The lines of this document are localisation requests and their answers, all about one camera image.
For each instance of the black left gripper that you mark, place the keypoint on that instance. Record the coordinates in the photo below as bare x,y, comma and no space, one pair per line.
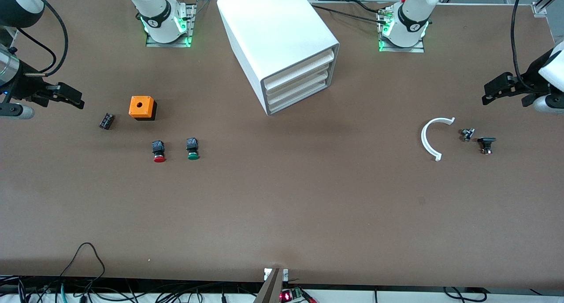
530,78

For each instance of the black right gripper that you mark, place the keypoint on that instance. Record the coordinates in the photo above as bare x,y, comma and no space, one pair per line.
24,86

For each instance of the red push button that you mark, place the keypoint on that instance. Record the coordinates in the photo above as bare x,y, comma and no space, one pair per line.
159,152

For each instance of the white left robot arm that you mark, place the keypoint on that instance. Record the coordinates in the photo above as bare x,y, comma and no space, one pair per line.
412,16

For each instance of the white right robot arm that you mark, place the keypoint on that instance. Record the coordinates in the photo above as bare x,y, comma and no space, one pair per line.
158,12

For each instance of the green push button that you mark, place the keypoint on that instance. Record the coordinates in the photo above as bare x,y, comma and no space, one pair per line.
192,149

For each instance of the white drawer cabinet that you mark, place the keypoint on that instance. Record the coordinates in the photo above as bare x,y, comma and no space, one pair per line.
273,25

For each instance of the small black contact block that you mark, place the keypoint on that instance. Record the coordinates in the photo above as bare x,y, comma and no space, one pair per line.
106,121

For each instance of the orange box with hole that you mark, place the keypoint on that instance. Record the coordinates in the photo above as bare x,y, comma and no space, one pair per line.
142,107

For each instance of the white curved plastic arc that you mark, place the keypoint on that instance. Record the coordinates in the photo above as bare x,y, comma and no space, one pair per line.
424,140

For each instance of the circuit board with red light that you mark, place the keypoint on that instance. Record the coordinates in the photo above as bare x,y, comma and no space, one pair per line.
293,295

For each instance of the small grey black switch part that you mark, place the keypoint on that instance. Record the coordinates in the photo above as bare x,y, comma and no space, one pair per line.
467,134

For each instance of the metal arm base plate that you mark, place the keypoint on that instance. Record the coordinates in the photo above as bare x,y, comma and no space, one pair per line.
418,49
190,30

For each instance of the aluminium frame corner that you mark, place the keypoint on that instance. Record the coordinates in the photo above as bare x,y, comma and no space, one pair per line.
544,3

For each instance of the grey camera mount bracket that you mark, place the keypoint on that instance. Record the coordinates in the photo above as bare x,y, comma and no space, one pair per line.
271,287

